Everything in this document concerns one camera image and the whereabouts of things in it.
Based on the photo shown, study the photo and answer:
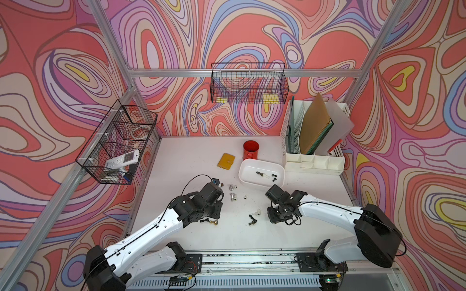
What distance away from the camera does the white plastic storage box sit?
1.00 meters

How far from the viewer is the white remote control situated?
2.26ft

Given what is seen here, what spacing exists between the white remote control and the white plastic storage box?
1.65ft
